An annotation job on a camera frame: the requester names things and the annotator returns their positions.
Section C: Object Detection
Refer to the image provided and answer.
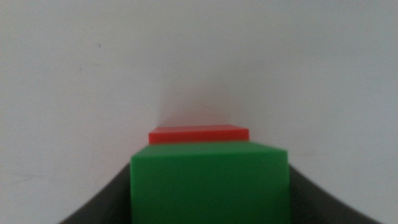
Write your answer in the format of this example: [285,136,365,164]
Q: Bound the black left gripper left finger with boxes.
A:
[60,163,131,224]

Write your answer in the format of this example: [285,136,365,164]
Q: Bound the green cube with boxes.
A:
[130,141,292,224]

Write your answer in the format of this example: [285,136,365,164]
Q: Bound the red cube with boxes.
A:
[148,124,250,146]

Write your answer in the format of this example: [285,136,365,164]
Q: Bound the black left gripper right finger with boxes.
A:
[289,164,382,224]

